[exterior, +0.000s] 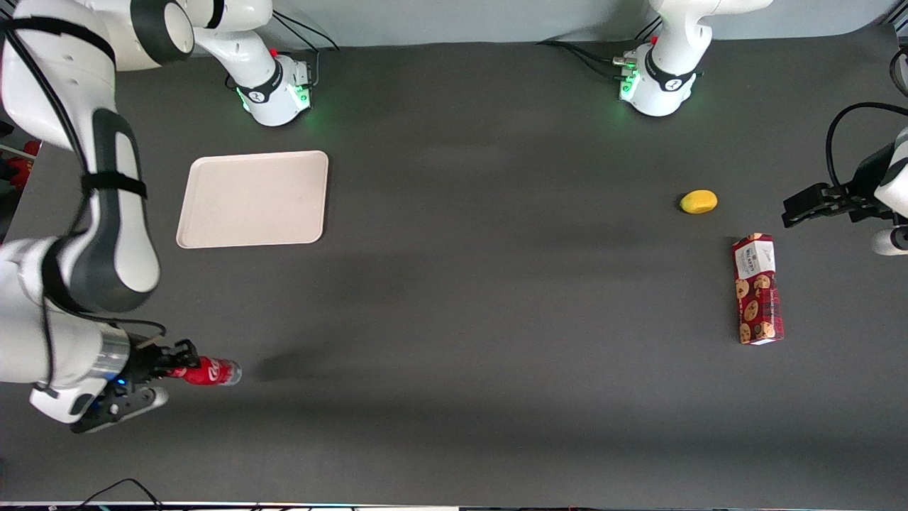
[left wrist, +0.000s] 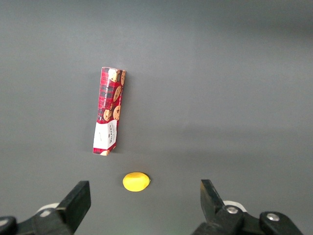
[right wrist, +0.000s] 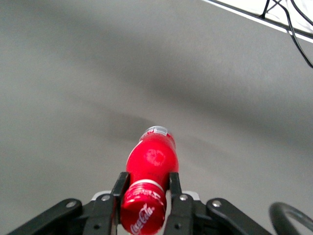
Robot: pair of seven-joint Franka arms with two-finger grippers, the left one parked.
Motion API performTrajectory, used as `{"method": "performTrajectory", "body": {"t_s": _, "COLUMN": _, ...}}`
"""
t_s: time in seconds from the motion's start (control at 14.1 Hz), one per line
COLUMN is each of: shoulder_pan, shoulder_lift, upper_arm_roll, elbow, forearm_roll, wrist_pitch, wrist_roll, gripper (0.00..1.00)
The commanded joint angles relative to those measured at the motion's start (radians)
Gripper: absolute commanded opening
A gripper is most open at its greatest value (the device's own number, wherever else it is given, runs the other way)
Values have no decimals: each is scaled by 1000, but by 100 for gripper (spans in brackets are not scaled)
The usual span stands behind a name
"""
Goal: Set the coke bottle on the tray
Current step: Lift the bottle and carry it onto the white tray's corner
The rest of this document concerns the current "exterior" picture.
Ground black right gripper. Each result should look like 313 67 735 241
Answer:
122 339 200 388

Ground beige plastic tray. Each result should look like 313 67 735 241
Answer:
176 150 330 250

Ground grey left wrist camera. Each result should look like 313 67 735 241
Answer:
872 225 908 257

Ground black right arm base cables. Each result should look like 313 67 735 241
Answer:
226 11 341 91

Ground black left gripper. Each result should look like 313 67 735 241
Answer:
782 142 897 229

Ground red cookie box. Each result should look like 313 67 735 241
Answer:
731 233 786 346

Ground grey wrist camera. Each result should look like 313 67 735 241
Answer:
30 383 170 434
872 225 908 257

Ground black left wrist cable loop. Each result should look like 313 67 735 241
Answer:
825 101 908 201

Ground yellow lemon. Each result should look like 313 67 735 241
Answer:
680 189 719 215

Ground black cable at table edge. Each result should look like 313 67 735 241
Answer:
71 478 165 511

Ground black left arm base cables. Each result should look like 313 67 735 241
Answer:
536 17 662 83

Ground red background object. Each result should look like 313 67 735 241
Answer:
0 139 42 191

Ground black cable loop at edge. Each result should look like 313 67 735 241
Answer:
889 45 908 99

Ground red coke bottle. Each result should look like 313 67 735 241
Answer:
169 357 243 388

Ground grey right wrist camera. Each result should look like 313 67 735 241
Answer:
30 383 170 434

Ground black arm base cables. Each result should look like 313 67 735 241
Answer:
536 17 662 83
226 11 341 91

